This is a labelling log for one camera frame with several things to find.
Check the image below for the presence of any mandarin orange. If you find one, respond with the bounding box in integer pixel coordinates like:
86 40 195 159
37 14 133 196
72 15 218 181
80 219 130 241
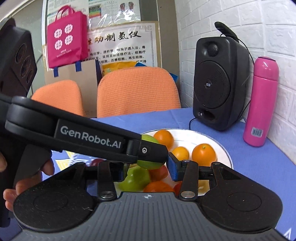
143 181 174 193
154 130 175 151

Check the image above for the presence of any right orange chair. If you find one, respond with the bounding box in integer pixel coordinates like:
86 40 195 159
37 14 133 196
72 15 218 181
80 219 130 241
97 67 181 118

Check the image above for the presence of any blue printed tablecloth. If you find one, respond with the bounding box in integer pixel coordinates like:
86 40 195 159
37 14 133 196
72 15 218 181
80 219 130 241
41 107 296 240

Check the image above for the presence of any yellow snack bag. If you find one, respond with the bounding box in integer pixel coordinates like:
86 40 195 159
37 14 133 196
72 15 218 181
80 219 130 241
102 61 137 76

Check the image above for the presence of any brown paper bag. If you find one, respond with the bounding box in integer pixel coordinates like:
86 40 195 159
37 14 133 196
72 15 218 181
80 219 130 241
45 60 102 118

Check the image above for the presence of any black speaker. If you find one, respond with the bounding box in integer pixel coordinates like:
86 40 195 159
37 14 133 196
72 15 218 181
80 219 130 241
193 22 251 131

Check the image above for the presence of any small kumquat orange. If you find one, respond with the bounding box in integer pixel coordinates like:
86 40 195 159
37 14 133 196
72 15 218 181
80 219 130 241
172 146 190 161

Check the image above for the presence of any large orange with navel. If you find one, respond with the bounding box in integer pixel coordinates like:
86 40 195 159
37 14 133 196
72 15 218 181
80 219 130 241
191 144 217 166

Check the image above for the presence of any pink tote bag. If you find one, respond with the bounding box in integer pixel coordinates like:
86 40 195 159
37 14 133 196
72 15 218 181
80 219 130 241
47 5 88 69

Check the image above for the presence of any dark red plum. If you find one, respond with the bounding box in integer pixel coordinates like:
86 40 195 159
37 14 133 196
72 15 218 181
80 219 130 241
90 158 104 167

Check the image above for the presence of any pink thermos bottle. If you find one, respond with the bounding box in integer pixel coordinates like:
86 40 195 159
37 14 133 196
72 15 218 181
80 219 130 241
243 56 279 147

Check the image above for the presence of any green plum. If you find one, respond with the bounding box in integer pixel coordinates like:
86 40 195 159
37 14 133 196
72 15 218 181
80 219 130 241
136 134 165 171
118 166 151 192

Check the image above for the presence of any white ceramic plate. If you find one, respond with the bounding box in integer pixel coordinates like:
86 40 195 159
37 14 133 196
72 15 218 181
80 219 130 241
114 129 233 195

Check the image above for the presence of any red peach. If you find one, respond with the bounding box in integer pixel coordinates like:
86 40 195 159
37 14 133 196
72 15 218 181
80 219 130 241
173 181 182 197
149 165 169 182

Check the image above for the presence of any person's left hand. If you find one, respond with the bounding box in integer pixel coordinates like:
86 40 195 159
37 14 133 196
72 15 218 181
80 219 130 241
3 159 55 211

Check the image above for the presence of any orange chair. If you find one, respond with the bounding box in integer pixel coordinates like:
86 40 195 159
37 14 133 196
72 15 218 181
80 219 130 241
31 80 86 116
97 67 181 118

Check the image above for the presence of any white chinese text poster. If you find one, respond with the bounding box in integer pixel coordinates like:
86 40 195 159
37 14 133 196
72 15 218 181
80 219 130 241
86 21 162 67

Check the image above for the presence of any left orange chair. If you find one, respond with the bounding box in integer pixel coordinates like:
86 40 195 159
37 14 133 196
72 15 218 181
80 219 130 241
31 80 86 116

